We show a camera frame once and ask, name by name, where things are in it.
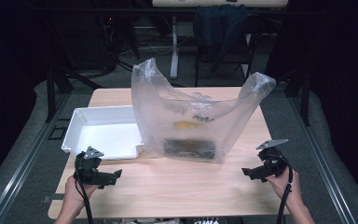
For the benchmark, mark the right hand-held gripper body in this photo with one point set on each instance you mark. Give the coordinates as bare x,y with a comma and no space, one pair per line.
273,166

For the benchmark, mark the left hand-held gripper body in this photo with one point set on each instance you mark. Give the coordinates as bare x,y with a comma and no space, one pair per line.
88,174

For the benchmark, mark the clear plastic bag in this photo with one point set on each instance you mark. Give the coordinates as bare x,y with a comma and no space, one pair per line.
230,124

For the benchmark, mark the dark grey box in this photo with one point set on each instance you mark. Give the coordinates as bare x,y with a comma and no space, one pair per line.
189,149

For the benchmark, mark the person's left hand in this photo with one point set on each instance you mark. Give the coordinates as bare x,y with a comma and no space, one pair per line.
74,194

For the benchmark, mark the person's right hand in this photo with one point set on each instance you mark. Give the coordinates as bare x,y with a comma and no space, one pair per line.
293,191

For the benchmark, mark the white plastic tray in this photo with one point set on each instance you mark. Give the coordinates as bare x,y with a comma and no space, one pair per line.
105,140

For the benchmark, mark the grey tape strip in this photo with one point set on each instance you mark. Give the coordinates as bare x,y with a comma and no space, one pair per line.
53,197

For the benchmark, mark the person's dark printed clothing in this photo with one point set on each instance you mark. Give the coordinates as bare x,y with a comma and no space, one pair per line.
206,221

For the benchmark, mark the black metal stand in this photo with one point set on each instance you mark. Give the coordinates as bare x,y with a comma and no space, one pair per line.
306,99
50,93

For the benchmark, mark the yellow round disc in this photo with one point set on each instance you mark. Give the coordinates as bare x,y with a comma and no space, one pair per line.
187,124

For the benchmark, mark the black chair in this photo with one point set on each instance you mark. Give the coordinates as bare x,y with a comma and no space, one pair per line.
251,56

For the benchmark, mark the white desk leg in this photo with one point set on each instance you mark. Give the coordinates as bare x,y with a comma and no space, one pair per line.
174,49

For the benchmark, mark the dark cloth on chair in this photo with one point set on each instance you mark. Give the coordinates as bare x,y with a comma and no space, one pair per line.
219,25

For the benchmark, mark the aluminium floor rail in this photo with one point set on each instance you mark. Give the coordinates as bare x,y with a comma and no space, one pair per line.
21,168
320,161

